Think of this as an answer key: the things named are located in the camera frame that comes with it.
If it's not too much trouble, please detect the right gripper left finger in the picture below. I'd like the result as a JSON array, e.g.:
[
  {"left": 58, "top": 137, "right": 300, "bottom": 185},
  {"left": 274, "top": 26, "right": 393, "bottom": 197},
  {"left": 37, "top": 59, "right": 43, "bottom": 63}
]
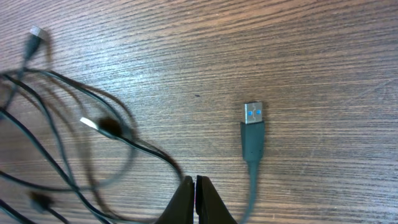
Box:
[{"left": 155, "top": 176, "right": 195, "bottom": 224}]

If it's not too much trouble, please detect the black USB cable thin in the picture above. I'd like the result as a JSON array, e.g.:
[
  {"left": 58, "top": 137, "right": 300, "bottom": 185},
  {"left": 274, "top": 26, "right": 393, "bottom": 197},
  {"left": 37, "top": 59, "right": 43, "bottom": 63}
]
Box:
[{"left": 0, "top": 25, "right": 78, "bottom": 224}]

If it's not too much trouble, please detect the black USB cable coil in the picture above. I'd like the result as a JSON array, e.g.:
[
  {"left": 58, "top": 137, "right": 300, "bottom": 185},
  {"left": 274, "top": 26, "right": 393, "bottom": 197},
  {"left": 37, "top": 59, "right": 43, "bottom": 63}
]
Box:
[{"left": 0, "top": 68, "right": 184, "bottom": 224}]

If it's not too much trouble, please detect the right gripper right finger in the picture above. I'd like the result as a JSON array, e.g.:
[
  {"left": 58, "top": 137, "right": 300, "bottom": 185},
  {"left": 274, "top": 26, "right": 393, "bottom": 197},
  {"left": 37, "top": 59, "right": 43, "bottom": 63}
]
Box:
[{"left": 195, "top": 175, "right": 237, "bottom": 224}]

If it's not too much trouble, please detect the black USB cable long tail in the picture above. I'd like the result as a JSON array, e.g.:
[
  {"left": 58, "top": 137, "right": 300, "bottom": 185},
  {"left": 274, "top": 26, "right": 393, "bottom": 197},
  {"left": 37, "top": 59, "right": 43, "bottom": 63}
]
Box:
[{"left": 239, "top": 101, "right": 266, "bottom": 223}]

